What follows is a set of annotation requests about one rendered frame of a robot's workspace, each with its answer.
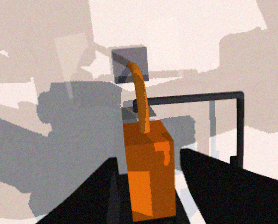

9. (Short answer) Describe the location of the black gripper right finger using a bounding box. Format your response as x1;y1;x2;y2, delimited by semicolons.
180;148;278;224

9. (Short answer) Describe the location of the orange power plug with cord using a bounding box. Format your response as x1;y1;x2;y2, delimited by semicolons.
123;62;176;224

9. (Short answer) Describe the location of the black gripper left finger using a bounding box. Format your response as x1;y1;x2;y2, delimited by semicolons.
35;157;120;224

